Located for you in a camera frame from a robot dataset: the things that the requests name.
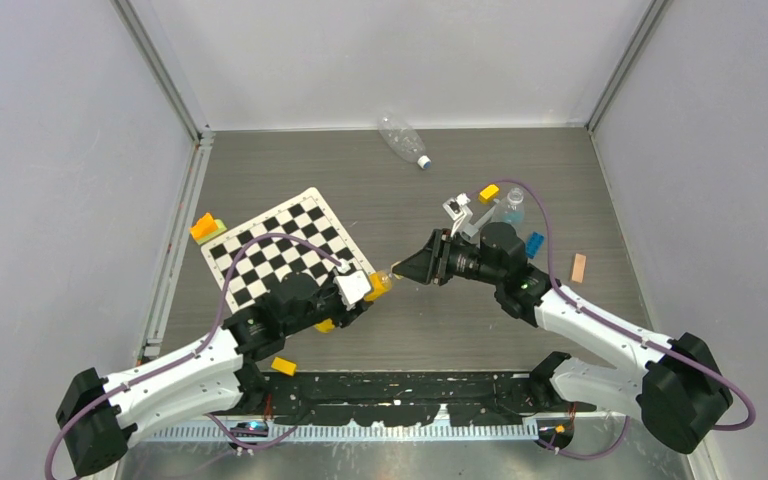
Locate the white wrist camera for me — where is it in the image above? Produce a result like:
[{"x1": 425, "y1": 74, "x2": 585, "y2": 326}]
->
[
  {"x1": 334, "y1": 261, "x2": 373, "y2": 310},
  {"x1": 442, "y1": 193, "x2": 474, "y2": 240}
]

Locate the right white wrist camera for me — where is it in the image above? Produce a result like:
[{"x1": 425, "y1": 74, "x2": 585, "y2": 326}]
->
[{"x1": 442, "y1": 193, "x2": 474, "y2": 240}]

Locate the orange green block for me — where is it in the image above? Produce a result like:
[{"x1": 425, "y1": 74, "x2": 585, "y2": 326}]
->
[{"x1": 189, "y1": 212, "x2": 227, "y2": 245}]

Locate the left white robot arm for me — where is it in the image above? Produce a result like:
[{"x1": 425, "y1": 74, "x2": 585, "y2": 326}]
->
[{"x1": 54, "y1": 271, "x2": 392, "y2": 477}]

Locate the tan wooden block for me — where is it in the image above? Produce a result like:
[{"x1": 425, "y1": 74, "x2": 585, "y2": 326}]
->
[{"x1": 570, "y1": 253, "x2": 587, "y2": 283}]

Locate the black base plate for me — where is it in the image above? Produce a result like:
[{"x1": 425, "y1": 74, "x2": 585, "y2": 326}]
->
[{"x1": 202, "y1": 356, "x2": 597, "y2": 429}]

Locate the blue lego brick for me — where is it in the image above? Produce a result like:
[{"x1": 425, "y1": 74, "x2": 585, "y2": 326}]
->
[{"x1": 525, "y1": 231, "x2": 545, "y2": 260}]

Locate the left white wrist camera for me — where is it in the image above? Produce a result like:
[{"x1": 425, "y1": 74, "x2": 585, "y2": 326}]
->
[{"x1": 334, "y1": 261, "x2": 373, "y2": 310}]

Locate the yellow block near base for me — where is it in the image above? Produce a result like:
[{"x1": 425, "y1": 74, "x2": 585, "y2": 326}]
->
[{"x1": 270, "y1": 356, "x2": 298, "y2": 377}]

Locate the grey long block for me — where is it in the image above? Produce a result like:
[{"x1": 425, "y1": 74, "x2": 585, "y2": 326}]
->
[{"x1": 461, "y1": 207, "x2": 495, "y2": 241}]

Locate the grey slotted cable duct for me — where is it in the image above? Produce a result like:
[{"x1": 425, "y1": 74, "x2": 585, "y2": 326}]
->
[{"x1": 148, "y1": 418, "x2": 539, "y2": 443}]

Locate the black white chessboard mat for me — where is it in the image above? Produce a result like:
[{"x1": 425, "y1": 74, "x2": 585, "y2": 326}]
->
[{"x1": 201, "y1": 187, "x2": 375, "y2": 313}]

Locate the clear bottle blue cap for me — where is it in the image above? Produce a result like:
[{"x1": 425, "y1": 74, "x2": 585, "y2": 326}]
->
[{"x1": 378, "y1": 114, "x2": 432, "y2": 170}]

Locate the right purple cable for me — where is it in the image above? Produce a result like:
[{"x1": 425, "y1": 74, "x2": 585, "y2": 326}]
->
[{"x1": 466, "y1": 178, "x2": 756, "y2": 462}]

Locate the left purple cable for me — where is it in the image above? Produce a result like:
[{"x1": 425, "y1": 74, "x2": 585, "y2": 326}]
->
[{"x1": 44, "y1": 231, "x2": 352, "y2": 480}]

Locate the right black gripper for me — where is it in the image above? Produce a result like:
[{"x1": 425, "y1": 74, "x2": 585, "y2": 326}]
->
[{"x1": 394, "y1": 229, "x2": 504, "y2": 286}]

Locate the yellow juice bottle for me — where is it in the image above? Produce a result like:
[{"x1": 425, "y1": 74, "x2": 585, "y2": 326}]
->
[{"x1": 314, "y1": 270, "x2": 400, "y2": 333}]

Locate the purple cable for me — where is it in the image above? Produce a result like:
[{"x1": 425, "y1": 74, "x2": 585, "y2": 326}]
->
[
  {"x1": 466, "y1": 178, "x2": 756, "y2": 462},
  {"x1": 44, "y1": 231, "x2": 352, "y2": 480}
]

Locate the clear plastic bottle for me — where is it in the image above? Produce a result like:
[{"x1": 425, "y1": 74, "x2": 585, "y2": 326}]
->
[{"x1": 491, "y1": 187, "x2": 525, "y2": 230}]

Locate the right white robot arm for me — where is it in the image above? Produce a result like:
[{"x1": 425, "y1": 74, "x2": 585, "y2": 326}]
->
[{"x1": 392, "y1": 222, "x2": 734, "y2": 454}]

